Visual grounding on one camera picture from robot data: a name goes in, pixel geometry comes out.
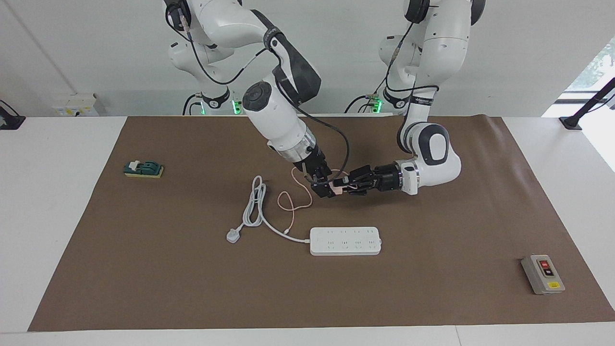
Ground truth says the grey on-off switch box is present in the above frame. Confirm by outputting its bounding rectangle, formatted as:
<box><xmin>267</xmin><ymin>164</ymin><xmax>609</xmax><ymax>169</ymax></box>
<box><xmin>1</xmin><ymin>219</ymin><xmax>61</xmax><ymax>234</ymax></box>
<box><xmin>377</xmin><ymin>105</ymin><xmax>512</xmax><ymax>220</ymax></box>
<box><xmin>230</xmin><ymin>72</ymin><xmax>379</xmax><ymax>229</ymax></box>
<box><xmin>521</xmin><ymin>254</ymin><xmax>566</xmax><ymax>295</ymax></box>

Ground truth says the brown table mat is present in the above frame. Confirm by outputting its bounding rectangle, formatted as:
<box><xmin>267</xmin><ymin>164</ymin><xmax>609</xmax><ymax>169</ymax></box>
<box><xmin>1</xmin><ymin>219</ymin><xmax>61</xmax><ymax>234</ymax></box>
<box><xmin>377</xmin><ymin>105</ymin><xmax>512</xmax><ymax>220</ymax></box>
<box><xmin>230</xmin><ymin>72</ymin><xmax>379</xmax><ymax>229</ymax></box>
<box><xmin>27</xmin><ymin>114</ymin><xmax>615</xmax><ymax>332</ymax></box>

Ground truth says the pink charging cable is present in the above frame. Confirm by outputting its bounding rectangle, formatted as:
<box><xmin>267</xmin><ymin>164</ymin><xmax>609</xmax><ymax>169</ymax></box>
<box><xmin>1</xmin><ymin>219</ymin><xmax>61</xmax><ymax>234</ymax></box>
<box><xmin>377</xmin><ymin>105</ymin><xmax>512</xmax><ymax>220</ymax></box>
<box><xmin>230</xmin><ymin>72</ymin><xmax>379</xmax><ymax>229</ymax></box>
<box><xmin>277</xmin><ymin>167</ymin><xmax>351</xmax><ymax>236</ymax></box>

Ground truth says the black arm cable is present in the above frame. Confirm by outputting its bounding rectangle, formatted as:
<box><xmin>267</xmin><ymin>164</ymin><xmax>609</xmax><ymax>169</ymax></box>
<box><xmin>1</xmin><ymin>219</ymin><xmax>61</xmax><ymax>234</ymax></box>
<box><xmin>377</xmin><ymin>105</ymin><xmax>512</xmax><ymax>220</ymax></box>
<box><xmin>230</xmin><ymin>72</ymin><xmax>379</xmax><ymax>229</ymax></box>
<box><xmin>166</xmin><ymin>5</ymin><xmax>351</xmax><ymax>185</ymax></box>
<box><xmin>384</xmin><ymin>22</ymin><xmax>440</xmax><ymax>94</ymax></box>

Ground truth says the window with green view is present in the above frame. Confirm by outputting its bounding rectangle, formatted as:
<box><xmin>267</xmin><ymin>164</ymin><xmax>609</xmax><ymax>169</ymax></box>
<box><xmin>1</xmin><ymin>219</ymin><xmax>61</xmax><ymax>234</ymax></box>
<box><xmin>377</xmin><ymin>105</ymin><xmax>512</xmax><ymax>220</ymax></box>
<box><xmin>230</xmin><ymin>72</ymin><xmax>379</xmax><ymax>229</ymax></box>
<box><xmin>562</xmin><ymin>37</ymin><xmax>615</xmax><ymax>104</ymax></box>

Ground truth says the black base cable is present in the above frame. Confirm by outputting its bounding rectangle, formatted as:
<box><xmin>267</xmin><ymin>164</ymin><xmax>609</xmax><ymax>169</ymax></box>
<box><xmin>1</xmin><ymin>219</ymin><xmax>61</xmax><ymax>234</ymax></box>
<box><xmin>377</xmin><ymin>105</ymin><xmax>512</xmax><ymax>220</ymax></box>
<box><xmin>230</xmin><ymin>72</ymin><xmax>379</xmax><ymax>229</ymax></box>
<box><xmin>183</xmin><ymin>94</ymin><xmax>205</xmax><ymax>116</ymax></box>
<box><xmin>344</xmin><ymin>72</ymin><xmax>390</xmax><ymax>114</ymax></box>

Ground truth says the white wall socket box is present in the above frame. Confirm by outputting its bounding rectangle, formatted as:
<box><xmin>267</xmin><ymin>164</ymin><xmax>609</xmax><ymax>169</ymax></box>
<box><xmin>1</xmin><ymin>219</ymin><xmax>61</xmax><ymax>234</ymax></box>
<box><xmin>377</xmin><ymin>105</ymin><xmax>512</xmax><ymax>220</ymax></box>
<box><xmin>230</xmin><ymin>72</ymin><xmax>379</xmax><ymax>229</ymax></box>
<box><xmin>52</xmin><ymin>94</ymin><xmax>100</xmax><ymax>117</ymax></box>

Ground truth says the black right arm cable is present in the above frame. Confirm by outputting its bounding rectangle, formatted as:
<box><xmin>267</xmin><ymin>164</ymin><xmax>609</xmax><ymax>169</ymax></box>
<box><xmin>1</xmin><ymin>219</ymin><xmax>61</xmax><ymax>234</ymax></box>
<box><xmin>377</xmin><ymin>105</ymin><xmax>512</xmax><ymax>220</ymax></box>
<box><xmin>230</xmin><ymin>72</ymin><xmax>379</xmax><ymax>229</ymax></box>
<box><xmin>166</xmin><ymin>5</ymin><xmax>351</xmax><ymax>185</ymax></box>

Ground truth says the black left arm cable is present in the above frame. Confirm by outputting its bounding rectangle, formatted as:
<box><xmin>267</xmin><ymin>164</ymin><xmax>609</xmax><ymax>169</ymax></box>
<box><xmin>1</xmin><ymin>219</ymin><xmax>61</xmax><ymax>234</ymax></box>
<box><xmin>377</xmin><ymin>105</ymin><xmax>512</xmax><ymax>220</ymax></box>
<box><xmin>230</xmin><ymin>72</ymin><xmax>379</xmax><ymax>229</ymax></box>
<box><xmin>384</xmin><ymin>22</ymin><xmax>440</xmax><ymax>94</ymax></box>

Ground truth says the black desk clamp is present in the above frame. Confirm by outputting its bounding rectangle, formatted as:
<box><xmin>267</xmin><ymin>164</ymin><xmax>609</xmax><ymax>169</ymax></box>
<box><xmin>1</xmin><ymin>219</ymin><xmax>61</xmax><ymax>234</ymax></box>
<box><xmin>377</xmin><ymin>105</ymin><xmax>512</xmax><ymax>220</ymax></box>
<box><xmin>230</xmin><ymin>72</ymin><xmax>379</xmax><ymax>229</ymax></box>
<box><xmin>0</xmin><ymin>99</ymin><xmax>26</xmax><ymax>131</ymax></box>

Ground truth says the green knife switch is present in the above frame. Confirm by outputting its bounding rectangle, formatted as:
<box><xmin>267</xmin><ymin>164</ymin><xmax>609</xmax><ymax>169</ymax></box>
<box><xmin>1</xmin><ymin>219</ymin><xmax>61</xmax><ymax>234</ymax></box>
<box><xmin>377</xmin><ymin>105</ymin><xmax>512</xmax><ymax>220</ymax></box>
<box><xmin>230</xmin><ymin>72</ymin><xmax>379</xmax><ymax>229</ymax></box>
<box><xmin>123</xmin><ymin>160</ymin><xmax>164</xmax><ymax>179</ymax></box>

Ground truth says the white power strip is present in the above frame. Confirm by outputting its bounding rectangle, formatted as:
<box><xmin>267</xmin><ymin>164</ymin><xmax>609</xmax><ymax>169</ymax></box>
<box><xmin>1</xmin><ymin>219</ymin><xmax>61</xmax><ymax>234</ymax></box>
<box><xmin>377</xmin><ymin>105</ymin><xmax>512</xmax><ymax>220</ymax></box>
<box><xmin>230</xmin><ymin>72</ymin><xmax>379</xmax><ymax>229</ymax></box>
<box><xmin>309</xmin><ymin>226</ymin><xmax>383</xmax><ymax>257</ymax></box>

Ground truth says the white power strip cord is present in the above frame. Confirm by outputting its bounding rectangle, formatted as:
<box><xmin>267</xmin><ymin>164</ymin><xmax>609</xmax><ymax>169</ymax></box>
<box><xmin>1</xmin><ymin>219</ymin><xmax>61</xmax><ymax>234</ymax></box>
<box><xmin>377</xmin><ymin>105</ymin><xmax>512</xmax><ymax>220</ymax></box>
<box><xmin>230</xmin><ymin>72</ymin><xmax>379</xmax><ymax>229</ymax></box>
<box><xmin>226</xmin><ymin>175</ymin><xmax>312</xmax><ymax>244</ymax></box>

